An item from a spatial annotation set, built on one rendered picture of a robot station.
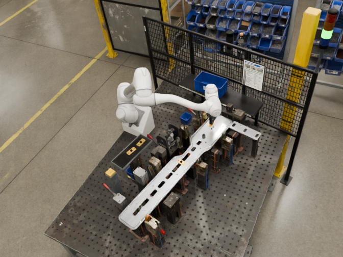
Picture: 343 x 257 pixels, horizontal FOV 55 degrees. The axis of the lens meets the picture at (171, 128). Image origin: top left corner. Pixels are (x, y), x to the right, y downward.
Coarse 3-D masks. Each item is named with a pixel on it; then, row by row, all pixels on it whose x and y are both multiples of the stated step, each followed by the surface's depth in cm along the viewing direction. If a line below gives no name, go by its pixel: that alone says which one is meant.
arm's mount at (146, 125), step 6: (138, 108) 342; (144, 108) 339; (150, 108) 336; (144, 114) 339; (150, 114) 340; (144, 120) 338; (150, 120) 344; (126, 126) 350; (132, 126) 345; (138, 126) 342; (144, 126) 338; (150, 126) 348; (132, 132) 351; (138, 132) 343; (144, 132) 342; (150, 132) 353
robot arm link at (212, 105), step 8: (160, 96) 270; (168, 96) 271; (176, 96) 270; (216, 96) 267; (184, 104) 267; (192, 104) 264; (200, 104) 263; (208, 104) 260; (216, 104) 259; (208, 112) 263; (216, 112) 258
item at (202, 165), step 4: (196, 164) 278; (200, 164) 275; (204, 164) 275; (200, 168) 277; (204, 168) 273; (200, 172) 282; (204, 172) 278; (200, 176) 288; (204, 176) 283; (200, 180) 292; (204, 180) 287; (200, 184) 296; (204, 184) 291; (208, 184) 296; (200, 188) 300; (204, 188) 296; (208, 188) 299
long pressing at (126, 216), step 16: (208, 128) 308; (224, 128) 306; (192, 144) 297; (208, 144) 295; (176, 160) 287; (192, 160) 285; (160, 176) 277; (176, 176) 275; (144, 192) 268; (160, 192) 266; (128, 208) 259; (144, 208) 258; (128, 224) 250
